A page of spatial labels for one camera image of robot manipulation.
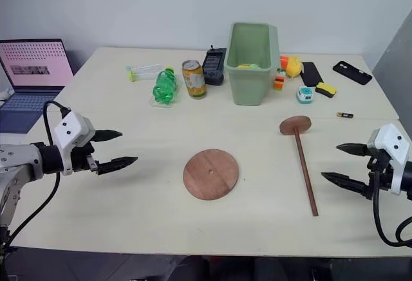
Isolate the yellow black sponge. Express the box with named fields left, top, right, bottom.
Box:
left=314, top=82, right=339, bottom=98

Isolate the black handheld controller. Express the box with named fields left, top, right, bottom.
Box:
left=201, top=45, right=228, bottom=86

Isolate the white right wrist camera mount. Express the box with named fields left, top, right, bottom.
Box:
left=367, top=123, right=412, bottom=195

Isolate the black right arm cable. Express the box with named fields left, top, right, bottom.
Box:
left=372, top=170, right=412, bottom=248

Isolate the open laptop with pink screen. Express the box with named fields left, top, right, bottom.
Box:
left=0, top=39, right=76, bottom=134

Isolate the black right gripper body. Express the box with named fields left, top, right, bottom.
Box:
left=363, top=149, right=395, bottom=201

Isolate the green plastic bin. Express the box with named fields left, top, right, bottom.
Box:
left=223, top=21, right=279, bottom=107

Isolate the round wooden disc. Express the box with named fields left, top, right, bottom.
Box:
left=182, top=148, right=240, bottom=202

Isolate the orange green toy carton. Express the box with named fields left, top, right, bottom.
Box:
left=273, top=68, right=288, bottom=92

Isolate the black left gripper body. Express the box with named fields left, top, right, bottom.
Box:
left=71, top=141, right=99, bottom=174

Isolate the yellow plush toy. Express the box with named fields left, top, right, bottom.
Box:
left=286, top=55, right=304, bottom=78

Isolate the wooden stick with disc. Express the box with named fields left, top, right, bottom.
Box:
left=279, top=115, right=320, bottom=218

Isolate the black smartphone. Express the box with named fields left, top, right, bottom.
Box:
left=300, top=61, right=324, bottom=88

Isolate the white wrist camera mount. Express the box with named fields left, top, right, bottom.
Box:
left=53, top=111, right=97, bottom=177
left=367, top=123, right=412, bottom=195

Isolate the yellow drink can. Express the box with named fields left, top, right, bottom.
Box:
left=181, top=59, right=208, bottom=100

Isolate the green plastic bottle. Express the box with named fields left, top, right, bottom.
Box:
left=151, top=66, right=179, bottom=105

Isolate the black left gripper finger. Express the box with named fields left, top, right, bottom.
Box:
left=93, top=129, right=124, bottom=144
left=96, top=156, right=139, bottom=176

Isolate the clear tube with green cap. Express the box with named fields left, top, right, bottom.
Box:
left=126, top=63, right=164, bottom=84

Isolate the white blue small timer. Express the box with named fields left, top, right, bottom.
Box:
left=295, top=85, right=315, bottom=105

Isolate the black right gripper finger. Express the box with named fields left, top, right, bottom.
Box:
left=335, top=143, right=371, bottom=158
left=321, top=171, right=369, bottom=195

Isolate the black phone case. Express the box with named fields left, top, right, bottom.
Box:
left=332, top=60, right=373, bottom=86

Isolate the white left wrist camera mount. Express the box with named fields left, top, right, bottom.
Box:
left=53, top=111, right=97, bottom=177

